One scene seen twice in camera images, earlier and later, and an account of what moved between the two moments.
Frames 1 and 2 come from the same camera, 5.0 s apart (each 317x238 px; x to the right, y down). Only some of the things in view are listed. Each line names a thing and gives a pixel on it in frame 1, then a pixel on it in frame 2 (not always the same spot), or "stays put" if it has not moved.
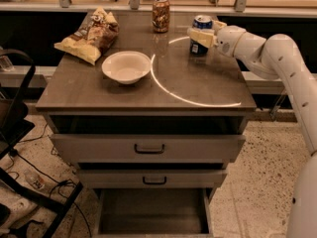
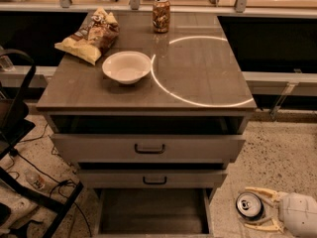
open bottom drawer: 154,212 stays put
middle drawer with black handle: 152,175 stays put
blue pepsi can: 200,22 to 250,205
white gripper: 226,40 to 298,212
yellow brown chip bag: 93,39 stays put
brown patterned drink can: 160,14 stays put
